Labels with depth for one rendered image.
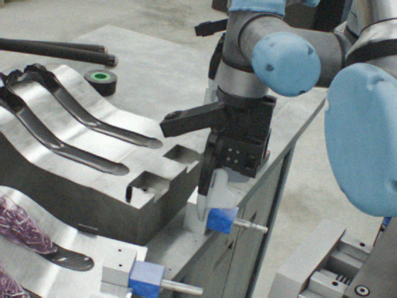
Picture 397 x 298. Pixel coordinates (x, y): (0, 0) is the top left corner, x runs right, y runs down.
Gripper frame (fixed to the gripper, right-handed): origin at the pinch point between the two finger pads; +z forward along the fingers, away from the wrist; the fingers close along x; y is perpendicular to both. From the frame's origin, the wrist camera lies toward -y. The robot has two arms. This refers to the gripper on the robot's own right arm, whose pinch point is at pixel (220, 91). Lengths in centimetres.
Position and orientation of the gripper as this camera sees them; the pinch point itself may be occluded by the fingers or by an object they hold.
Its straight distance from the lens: 139.2
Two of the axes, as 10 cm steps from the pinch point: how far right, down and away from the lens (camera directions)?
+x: 6.3, -2.9, 7.2
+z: -1.6, 8.6, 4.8
